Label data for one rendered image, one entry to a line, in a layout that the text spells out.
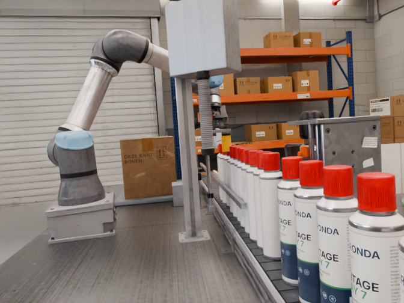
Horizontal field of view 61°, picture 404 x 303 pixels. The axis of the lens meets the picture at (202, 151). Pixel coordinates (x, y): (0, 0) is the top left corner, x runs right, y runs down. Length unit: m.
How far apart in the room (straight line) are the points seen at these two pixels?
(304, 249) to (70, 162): 0.82
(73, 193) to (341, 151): 0.82
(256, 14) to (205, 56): 5.40
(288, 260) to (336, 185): 0.21
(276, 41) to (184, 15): 4.49
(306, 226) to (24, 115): 5.22
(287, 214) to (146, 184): 1.08
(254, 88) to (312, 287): 4.72
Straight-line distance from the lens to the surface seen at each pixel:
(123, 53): 1.29
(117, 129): 5.36
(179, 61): 0.92
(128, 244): 1.02
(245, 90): 5.10
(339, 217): 0.42
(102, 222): 1.12
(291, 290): 0.59
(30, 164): 5.53
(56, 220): 1.13
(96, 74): 1.35
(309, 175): 0.49
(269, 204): 0.67
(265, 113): 6.00
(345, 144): 0.60
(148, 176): 1.57
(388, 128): 4.69
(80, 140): 1.14
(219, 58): 0.86
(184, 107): 0.97
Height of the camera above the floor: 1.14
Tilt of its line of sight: 4 degrees down
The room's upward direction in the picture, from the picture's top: 4 degrees counter-clockwise
